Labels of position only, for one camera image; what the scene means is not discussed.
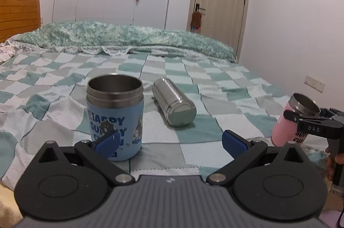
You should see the pink cup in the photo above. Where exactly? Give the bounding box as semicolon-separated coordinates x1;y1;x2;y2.
271;93;321;146

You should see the blue cartoon cup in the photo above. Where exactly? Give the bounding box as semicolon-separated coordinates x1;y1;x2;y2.
86;73;144;161

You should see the silver steel bottle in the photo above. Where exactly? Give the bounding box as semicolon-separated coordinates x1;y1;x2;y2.
152;78;197;128

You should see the person's right hand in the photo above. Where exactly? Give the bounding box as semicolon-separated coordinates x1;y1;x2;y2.
325;147;344;181

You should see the green floral duvet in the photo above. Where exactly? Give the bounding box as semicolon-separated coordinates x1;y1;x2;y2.
6;22;237;63

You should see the orange wooden headboard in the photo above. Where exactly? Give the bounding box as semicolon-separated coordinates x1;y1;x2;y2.
0;0;41;43

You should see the white wall socket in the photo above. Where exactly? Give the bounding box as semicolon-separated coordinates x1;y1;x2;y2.
304;76;325;93

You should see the black door handle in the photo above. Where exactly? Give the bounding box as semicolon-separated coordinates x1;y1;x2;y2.
195;3;206;15

